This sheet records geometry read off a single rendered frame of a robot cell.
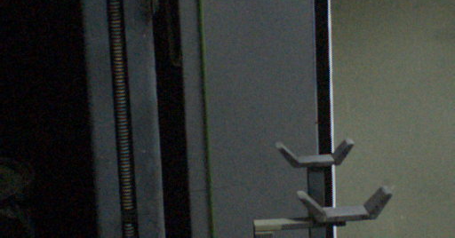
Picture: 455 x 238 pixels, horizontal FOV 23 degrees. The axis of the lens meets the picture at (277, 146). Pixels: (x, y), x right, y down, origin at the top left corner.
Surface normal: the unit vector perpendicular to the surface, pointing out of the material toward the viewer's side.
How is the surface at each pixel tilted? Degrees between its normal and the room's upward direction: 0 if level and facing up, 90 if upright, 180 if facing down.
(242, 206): 90
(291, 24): 90
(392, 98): 57
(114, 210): 90
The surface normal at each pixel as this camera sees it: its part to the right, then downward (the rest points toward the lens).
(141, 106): 0.10, 0.21
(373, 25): 0.06, -0.36
